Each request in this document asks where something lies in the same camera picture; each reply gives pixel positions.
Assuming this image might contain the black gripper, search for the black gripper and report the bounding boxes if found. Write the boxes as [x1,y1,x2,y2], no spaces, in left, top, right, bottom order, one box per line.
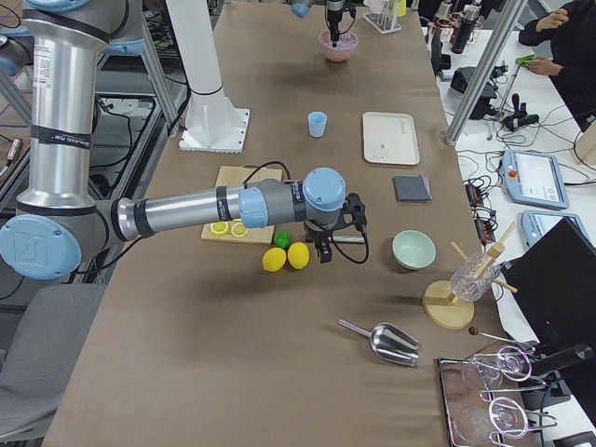
[326,0,344,47]
[305,193,367,264]

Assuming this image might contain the clear ice cubes pile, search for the clear ice cubes pile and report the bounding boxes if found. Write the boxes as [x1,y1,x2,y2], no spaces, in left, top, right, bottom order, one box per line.
[318,31,359,51]

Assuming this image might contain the light blue plastic cup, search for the light blue plastic cup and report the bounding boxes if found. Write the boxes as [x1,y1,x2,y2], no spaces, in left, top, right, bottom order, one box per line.
[307,111,328,138]

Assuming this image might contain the steel ice scoop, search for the steel ice scoop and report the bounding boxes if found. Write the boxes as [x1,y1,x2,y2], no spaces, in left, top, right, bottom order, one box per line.
[338,319,419,367]

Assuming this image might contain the wooden cup stand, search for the wooden cup stand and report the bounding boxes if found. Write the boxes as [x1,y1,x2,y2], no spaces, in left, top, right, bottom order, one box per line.
[422,222,518,330]

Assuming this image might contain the pink bowl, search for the pink bowl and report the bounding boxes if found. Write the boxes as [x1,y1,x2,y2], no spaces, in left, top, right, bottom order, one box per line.
[318,30,359,62]

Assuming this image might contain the steel muddler black tip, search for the steel muddler black tip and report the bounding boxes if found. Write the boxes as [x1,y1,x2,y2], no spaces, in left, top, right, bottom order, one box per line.
[333,235,364,244]

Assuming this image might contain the upper whole lemon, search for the upper whole lemon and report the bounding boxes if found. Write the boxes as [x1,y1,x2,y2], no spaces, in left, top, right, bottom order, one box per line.
[287,242,310,270]

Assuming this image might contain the whole lemon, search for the whole lemon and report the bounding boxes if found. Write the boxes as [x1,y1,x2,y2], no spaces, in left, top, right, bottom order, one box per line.
[287,242,310,270]
[262,247,287,273]

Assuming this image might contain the green lime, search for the green lime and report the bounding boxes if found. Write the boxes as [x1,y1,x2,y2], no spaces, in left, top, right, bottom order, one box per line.
[273,230,292,251]

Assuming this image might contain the lower whole lemon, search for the lower whole lemon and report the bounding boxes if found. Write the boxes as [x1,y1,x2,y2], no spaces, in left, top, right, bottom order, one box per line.
[262,247,287,273]

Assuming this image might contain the light green bowl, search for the light green bowl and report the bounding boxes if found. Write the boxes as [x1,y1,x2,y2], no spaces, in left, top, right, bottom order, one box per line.
[392,229,437,270]

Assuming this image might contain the upper lemon slice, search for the upper lemon slice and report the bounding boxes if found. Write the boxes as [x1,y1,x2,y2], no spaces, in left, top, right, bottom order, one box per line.
[230,222,249,237]

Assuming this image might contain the lemon slice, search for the lemon slice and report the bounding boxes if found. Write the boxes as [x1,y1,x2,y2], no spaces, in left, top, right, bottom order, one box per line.
[210,222,230,237]
[230,222,249,237]

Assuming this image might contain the grey folded cloth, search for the grey folded cloth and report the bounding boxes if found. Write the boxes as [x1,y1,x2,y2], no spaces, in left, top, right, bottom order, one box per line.
[392,174,432,203]

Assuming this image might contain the lower lemon slice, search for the lower lemon slice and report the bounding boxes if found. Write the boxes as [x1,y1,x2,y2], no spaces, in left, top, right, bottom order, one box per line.
[210,222,230,237]

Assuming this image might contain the cream rabbit tray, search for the cream rabbit tray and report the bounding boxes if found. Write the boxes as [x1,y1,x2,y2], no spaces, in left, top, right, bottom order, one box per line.
[362,112,420,166]

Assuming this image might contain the bamboo cutting board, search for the bamboo cutting board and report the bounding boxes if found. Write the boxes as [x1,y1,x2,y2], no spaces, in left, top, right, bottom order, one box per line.
[200,165,284,247]

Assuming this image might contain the clear glass on stand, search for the clear glass on stand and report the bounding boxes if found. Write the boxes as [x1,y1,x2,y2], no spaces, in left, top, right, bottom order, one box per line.
[450,252,500,302]

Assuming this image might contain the black tray with glasses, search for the black tray with glasses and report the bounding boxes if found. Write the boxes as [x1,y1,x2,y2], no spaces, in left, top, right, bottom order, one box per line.
[435,328,596,447]

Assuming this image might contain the lower teach pendant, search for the lower teach pendant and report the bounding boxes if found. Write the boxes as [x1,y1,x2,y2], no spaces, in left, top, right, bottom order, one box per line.
[521,210,589,248]

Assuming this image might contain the teach pendant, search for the teach pendant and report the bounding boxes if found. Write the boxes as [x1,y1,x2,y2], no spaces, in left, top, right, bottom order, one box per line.
[501,150,570,210]
[521,210,589,248]

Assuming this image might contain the upper teach pendant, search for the upper teach pendant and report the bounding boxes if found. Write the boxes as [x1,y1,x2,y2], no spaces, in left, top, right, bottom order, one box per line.
[501,150,570,210]

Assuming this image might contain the black monitor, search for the black monitor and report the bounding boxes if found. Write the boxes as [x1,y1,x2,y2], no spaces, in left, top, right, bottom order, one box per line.
[502,218,595,348]

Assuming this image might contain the person in black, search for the person in black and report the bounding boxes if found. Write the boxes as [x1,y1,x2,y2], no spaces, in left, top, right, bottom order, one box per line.
[518,0,595,131]

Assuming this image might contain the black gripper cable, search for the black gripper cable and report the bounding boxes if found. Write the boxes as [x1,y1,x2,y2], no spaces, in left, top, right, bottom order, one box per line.
[237,160,372,265]

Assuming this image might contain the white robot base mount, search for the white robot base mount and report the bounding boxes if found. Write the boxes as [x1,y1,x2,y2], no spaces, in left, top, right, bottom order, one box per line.
[166,0,251,154]

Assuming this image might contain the aluminium frame post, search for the aluminium frame post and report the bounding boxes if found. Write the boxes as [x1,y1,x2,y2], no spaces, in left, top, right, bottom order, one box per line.
[445,0,527,146]

